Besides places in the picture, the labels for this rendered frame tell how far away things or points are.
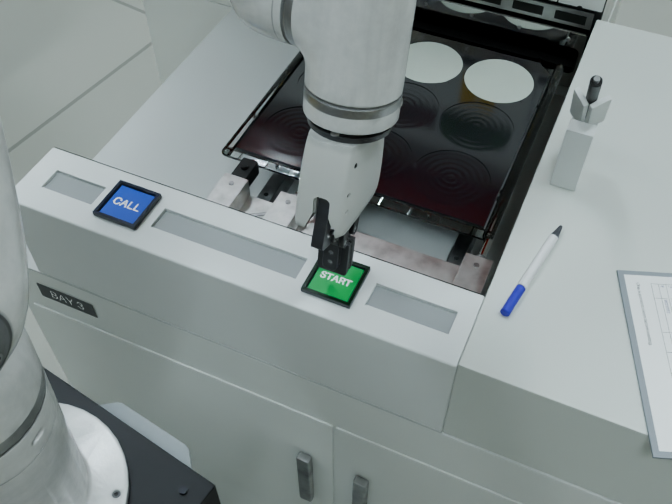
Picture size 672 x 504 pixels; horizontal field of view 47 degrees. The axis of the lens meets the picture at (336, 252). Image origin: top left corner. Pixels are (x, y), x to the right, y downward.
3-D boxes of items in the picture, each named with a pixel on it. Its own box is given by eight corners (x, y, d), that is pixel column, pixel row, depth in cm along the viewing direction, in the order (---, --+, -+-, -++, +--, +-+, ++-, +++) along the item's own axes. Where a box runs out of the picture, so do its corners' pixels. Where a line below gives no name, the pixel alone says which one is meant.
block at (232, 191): (227, 187, 101) (225, 170, 99) (250, 194, 100) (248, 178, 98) (196, 229, 96) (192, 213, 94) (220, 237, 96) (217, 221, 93)
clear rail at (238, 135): (334, 11, 125) (334, 3, 124) (342, 13, 124) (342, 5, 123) (220, 157, 103) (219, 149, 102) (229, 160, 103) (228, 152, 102)
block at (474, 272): (463, 266, 93) (466, 250, 90) (490, 275, 92) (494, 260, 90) (441, 316, 88) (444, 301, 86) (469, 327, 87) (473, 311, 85)
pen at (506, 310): (557, 221, 85) (500, 308, 77) (566, 225, 84) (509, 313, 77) (555, 227, 85) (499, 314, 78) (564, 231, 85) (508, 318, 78)
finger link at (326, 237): (330, 160, 68) (345, 172, 73) (301, 243, 68) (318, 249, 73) (342, 164, 68) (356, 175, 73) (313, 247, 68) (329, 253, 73)
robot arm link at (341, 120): (330, 52, 70) (328, 82, 72) (287, 92, 63) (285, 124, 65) (417, 76, 68) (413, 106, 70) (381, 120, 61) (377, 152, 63)
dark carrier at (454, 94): (340, 14, 123) (340, 11, 123) (552, 69, 114) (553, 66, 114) (236, 150, 103) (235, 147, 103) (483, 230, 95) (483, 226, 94)
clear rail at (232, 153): (225, 150, 104) (224, 143, 103) (494, 237, 94) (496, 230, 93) (220, 157, 103) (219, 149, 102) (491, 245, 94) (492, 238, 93)
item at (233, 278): (81, 221, 105) (51, 145, 94) (468, 365, 91) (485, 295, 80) (37, 271, 100) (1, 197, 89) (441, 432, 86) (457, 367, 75)
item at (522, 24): (317, 15, 131) (316, -37, 124) (574, 82, 120) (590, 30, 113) (313, 20, 130) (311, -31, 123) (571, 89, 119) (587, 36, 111)
